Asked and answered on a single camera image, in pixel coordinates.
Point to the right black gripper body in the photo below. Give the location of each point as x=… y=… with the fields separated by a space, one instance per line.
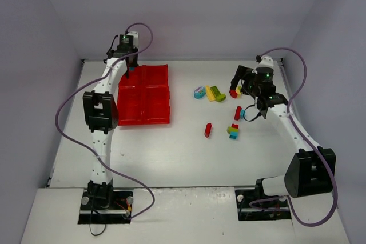
x=240 y=73

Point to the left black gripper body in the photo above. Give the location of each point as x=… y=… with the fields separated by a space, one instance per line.
x=130 y=59

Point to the red yellow green lego stack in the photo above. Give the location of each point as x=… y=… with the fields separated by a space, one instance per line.
x=235 y=93

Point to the yellow long lego brick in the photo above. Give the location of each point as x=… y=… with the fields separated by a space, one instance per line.
x=209 y=94

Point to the blue oval printed lego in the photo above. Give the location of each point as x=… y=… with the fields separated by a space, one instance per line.
x=199 y=92

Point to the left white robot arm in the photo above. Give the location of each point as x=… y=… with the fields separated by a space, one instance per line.
x=101 y=114

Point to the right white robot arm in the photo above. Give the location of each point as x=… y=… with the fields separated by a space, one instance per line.
x=311 y=168

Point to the green lego brick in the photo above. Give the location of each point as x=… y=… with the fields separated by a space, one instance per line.
x=218 y=96

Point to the red lego with blue brick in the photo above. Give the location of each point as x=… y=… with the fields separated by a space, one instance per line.
x=239 y=113

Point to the red four-compartment bin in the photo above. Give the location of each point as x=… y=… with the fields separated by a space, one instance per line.
x=144 y=97

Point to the green red blue lego cluster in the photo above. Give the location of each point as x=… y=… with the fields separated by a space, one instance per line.
x=233 y=131

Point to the red curved lego brick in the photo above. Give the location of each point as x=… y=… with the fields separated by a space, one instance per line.
x=208 y=130

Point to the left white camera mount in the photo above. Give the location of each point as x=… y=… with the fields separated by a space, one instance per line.
x=133 y=39

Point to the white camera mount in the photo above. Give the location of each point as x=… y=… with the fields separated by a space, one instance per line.
x=133 y=39
x=263 y=61

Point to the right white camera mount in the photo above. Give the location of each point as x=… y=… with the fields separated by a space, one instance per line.
x=263 y=61

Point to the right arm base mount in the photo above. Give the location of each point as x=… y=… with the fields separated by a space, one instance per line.
x=260 y=211

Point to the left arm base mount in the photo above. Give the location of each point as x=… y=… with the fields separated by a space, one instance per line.
x=117 y=212

